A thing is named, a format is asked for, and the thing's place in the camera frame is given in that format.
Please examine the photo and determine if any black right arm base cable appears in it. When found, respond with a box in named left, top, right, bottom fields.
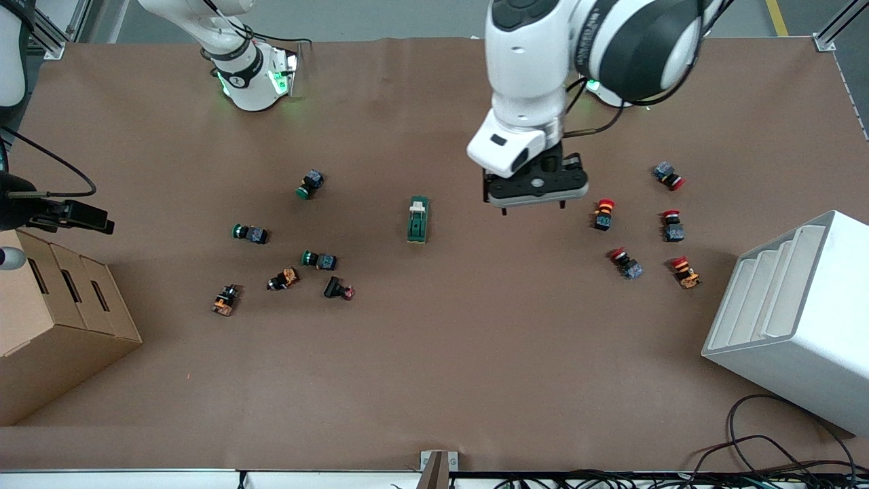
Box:
left=207, top=0, right=313, bottom=47

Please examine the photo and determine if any black button orange contact block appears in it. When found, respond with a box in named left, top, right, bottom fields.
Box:
left=266, top=267, right=300, bottom=292
left=210, top=283, right=242, bottom=317

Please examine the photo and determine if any metal table bracket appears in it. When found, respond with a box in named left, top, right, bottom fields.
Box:
left=420, top=450, right=459, bottom=489

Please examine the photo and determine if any black switch red lamp block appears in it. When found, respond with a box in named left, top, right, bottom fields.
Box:
left=323, top=275, right=356, bottom=302

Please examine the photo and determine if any looping black cable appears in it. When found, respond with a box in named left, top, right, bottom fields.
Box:
left=686, top=394, right=862, bottom=476

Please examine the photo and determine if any brown paper table cover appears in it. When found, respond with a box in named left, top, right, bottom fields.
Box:
left=0, top=35, right=869, bottom=471

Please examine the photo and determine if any white stepped storage rack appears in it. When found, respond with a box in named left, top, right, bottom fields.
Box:
left=701, top=209, right=869, bottom=437

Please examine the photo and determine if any aluminium frame profile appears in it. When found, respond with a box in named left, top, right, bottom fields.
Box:
left=20, top=0, right=96, bottom=60
left=813, top=0, right=869, bottom=52

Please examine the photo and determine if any white table edge rail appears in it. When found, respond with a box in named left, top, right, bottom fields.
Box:
left=0, top=469, right=869, bottom=489

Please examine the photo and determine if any brown cardboard box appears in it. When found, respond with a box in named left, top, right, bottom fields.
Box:
left=0, top=226, right=143, bottom=427

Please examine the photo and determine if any green load switch white lever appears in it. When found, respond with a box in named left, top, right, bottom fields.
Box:
left=406, top=196, right=430, bottom=245

